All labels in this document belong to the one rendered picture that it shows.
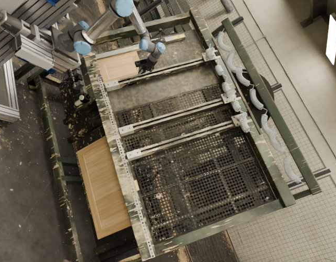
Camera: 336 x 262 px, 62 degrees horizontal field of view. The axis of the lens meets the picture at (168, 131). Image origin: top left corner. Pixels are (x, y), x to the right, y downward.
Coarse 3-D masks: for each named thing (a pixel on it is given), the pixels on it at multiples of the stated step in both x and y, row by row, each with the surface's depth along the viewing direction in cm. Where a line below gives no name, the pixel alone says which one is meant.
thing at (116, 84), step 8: (216, 56) 280; (176, 64) 278; (184, 64) 281; (192, 64) 279; (200, 64) 283; (152, 72) 274; (160, 72) 274; (168, 72) 276; (176, 72) 281; (120, 80) 268; (128, 80) 269; (136, 80) 270; (144, 80) 274; (112, 88) 268
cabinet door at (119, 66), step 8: (120, 56) 285; (128, 56) 285; (136, 56) 286; (104, 64) 280; (112, 64) 281; (120, 64) 281; (128, 64) 282; (104, 72) 277; (112, 72) 277; (120, 72) 278; (128, 72) 278; (136, 72) 278; (104, 80) 273; (112, 80) 274
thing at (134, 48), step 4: (172, 36) 295; (184, 36) 296; (168, 40) 293; (172, 40) 293; (176, 40) 296; (180, 40) 298; (164, 44) 295; (124, 48) 286; (128, 48) 286; (132, 48) 287; (136, 48) 287; (108, 52) 283; (112, 52) 284; (116, 52) 284; (120, 52) 284; (124, 52) 285; (128, 52) 287; (96, 56) 281; (100, 56) 281; (104, 56) 281; (108, 56) 282; (112, 56) 284
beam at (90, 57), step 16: (96, 64) 276; (96, 80) 269; (96, 96) 263; (112, 112) 257; (112, 128) 251; (112, 144) 246; (128, 192) 231; (128, 208) 226; (144, 240) 218; (144, 256) 213
